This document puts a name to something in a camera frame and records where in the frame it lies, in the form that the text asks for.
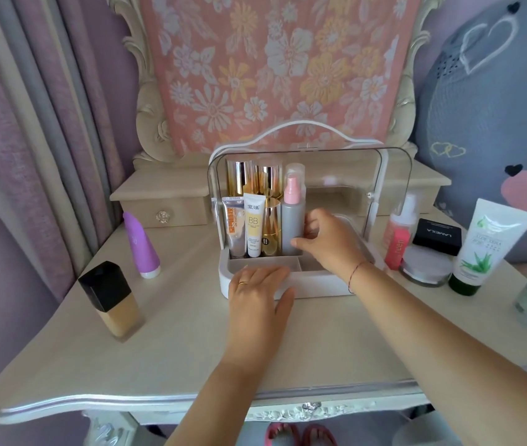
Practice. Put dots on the person's left thumb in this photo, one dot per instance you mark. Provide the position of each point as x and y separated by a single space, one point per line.
286 301

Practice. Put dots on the pink bottle white cap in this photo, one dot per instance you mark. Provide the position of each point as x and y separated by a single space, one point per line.
405 213

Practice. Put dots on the grey-blue heart print cushion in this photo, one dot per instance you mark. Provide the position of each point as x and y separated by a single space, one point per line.
491 111

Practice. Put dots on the tall frosted grey bottle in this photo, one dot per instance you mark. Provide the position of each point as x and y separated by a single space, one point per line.
297 170

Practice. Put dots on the cream vanity table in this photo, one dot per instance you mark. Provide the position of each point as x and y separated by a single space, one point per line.
105 404

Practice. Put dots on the purple white-capped tube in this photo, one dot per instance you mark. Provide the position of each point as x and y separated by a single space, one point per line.
140 248

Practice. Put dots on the white clear-lid cosmetic organizer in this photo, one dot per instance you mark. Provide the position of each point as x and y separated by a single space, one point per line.
319 285

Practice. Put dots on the crystal drawer knob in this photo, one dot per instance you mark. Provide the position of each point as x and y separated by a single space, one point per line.
162 217

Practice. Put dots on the small red pink tube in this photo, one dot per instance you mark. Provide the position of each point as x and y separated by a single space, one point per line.
396 250

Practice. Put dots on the cream carved mirror frame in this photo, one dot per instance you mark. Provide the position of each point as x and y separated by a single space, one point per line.
145 102

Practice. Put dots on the person's left little finger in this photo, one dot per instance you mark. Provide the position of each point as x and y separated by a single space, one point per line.
234 287

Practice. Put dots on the person's right hand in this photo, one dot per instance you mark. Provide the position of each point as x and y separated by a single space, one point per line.
335 248

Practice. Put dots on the person's left hand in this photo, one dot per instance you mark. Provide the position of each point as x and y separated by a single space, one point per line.
254 315

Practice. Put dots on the person's left middle finger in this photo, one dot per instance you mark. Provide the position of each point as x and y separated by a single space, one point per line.
260 276

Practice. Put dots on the clear round powder jar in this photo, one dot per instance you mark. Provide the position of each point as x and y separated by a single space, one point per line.
424 269

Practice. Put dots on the grey spray bottle pink cap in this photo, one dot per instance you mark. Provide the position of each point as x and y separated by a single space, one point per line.
293 218

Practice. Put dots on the short gold cosmetic bottle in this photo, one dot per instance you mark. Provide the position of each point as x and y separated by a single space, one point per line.
272 227

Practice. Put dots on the person's right forearm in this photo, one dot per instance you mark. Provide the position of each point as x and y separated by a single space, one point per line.
431 348

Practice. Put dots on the black compact box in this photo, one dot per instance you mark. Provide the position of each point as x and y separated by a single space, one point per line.
438 235

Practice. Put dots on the cream vanity drawer shelf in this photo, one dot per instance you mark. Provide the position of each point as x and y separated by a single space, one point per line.
152 195

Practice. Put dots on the pink slipper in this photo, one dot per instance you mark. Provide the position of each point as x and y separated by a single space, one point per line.
319 435
283 434

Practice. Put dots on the white yellow cream tube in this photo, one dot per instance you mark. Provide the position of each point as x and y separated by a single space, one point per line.
253 225

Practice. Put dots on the person's right thumb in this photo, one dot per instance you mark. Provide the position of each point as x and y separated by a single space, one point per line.
303 245

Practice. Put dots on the pink floral cloth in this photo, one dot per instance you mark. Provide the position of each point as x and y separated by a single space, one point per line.
282 64

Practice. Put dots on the tall gold cosmetic bottle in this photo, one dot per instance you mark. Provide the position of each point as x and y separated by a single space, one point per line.
267 181
238 178

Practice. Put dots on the pink grey curtain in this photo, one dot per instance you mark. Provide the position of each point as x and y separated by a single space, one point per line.
35 134

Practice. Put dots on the person's left forearm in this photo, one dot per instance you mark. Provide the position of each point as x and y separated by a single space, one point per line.
226 404

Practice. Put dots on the grey orange cosmetic tube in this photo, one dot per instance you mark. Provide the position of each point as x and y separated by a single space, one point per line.
234 227

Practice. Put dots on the beige foundation bottle black cap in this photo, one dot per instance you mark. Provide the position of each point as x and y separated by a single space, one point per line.
114 306

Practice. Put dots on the white green aloe tube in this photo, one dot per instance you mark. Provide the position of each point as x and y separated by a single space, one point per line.
482 250

